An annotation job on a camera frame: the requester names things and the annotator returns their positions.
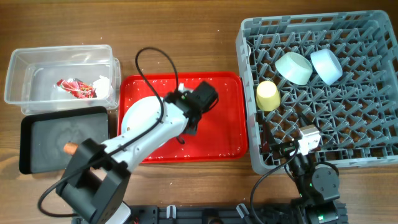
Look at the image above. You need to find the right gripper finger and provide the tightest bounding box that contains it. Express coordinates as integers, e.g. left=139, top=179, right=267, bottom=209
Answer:
left=262, top=121, right=275, bottom=152
left=297, top=111, right=319, bottom=129

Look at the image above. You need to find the yellow cup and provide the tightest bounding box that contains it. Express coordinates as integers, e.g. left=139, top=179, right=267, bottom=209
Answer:
left=256, top=81, right=280, bottom=111

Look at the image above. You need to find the green bowl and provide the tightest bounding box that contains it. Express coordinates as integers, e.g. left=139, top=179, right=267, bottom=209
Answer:
left=275, top=52, right=313, bottom=85

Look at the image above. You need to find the light blue bowl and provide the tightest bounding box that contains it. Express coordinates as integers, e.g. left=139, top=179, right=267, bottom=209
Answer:
left=310, top=49, right=343, bottom=85

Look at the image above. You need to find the white tissue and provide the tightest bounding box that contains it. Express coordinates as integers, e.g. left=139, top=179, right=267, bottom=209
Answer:
left=93, top=76, right=111, bottom=98

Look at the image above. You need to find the red snack wrapper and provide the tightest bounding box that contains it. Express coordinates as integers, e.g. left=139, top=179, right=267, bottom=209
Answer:
left=57, top=78, right=96, bottom=99

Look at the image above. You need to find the orange carrot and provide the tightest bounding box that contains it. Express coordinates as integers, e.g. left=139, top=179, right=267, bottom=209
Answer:
left=63, top=142, right=78, bottom=156

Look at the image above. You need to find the light blue plate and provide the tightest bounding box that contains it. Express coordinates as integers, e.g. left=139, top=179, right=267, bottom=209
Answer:
left=121, top=96, right=161, bottom=134

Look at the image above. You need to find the white plastic spoon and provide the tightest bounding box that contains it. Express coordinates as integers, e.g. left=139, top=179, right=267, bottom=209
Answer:
left=246, top=44, right=251, bottom=58

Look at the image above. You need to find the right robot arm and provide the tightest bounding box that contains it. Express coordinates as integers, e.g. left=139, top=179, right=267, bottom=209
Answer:
left=263, top=112, right=340, bottom=205

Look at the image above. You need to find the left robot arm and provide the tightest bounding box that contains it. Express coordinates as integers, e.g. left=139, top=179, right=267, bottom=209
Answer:
left=56, top=82, right=218, bottom=223

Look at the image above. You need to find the grey dishwasher rack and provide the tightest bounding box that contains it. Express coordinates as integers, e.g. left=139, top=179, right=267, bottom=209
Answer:
left=236, top=10, right=397, bottom=175

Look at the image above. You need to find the red serving tray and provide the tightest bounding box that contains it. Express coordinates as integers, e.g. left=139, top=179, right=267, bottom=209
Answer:
left=118, top=71, right=249, bottom=164

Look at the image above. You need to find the clear plastic bin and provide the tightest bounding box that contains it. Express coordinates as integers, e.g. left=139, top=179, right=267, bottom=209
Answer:
left=4, top=45, right=121, bottom=115

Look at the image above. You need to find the black tray bin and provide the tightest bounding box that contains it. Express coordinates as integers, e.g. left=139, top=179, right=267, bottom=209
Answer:
left=19, top=106, right=109, bottom=174

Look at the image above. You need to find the right black cable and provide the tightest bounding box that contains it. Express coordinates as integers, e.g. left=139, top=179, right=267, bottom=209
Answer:
left=250, top=152, right=299, bottom=224

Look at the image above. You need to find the black cable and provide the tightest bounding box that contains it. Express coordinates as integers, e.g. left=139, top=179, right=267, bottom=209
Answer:
left=37, top=46, right=180, bottom=218
left=250, top=152, right=299, bottom=224

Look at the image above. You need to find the left black cable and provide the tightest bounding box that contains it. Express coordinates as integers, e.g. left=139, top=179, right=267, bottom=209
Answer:
left=37, top=46, right=180, bottom=218

